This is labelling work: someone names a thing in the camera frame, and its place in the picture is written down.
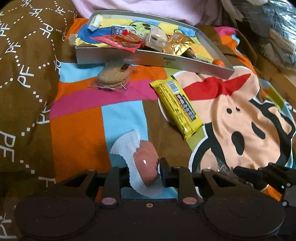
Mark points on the clear pack of meatballs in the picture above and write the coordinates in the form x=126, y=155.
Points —
x=223, y=169

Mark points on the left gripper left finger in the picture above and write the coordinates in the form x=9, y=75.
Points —
x=117, y=178

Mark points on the small orange fruit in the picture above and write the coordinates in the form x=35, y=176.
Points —
x=218, y=62

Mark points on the white rice cracker bar pack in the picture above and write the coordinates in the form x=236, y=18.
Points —
x=156, y=39

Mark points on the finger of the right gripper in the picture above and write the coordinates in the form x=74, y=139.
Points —
x=273, y=180

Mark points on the pink blanket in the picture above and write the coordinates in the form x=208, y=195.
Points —
x=189, y=12

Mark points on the colourful cartoon bed sheet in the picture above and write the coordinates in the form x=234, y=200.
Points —
x=245, y=120

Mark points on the gold foil snack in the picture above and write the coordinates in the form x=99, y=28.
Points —
x=177, y=44

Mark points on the round biscuit pack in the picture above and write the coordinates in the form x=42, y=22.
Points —
x=115, y=76

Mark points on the blue sachet with white text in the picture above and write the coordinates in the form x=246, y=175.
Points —
x=119, y=29

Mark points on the plastic bag of clothes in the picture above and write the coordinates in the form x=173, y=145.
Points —
x=273, y=22

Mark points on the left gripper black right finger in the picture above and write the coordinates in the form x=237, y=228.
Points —
x=181, y=179

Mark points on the yellow snack bar pack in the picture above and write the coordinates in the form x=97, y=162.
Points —
x=178, y=105

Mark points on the grey tray with cartoon drawing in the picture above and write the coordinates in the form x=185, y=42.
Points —
x=198, y=58

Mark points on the brown PF patterned pillow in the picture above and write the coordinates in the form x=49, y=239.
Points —
x=33, y=47

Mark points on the red dried tofu snack pack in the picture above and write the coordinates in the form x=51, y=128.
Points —
x=124, y=41

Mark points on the pink sausage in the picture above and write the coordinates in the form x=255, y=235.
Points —
x=142, y=162

